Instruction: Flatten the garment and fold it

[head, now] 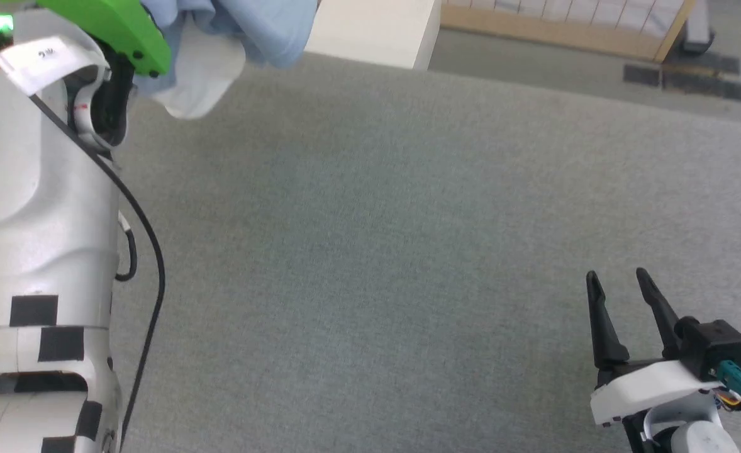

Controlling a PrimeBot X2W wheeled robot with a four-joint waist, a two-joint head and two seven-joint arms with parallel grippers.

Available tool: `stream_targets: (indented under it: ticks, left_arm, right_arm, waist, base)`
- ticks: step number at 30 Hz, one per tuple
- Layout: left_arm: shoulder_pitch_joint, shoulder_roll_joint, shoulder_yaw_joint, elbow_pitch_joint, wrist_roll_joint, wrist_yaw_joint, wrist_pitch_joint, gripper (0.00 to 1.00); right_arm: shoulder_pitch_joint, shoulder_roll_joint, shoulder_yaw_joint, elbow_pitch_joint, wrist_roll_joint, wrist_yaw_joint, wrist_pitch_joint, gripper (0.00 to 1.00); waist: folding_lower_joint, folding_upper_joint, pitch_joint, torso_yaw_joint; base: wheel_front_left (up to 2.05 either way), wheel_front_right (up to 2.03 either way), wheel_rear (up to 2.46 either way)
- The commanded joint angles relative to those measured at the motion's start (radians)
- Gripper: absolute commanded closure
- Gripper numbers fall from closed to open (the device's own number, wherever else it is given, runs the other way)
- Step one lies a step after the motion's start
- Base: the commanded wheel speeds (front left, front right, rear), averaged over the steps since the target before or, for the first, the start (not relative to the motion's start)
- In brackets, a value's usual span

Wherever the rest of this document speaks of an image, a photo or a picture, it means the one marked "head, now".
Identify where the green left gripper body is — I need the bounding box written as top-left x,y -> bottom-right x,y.
34,0 -> 173,79

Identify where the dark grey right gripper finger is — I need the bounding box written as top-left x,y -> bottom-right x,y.
636,267 -> 683,360
586,271 -> 631,371

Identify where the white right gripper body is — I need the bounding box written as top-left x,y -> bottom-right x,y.
591,359 -> 727,428

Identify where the light blue polo shirt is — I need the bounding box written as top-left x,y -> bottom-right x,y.
133,0 -> 318,120

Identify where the large black floor tape patch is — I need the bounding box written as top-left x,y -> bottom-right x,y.
661,53 -> 741,102

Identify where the small black floor tape patch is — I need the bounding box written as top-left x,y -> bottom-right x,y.
623,63 -> 661,87

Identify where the white rectangular box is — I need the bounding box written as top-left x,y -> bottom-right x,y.
304,0 -> 442,70

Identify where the grey wheeled metal base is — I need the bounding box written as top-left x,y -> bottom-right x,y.
679,0 -> 717,55

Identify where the wooden framed grid screen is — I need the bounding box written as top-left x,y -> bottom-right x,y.
440,0 -> 698,63

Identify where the teal right cable connector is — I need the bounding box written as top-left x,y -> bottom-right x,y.
716,361 -> 741,398

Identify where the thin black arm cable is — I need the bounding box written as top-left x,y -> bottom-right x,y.
30,93 -> 167,453

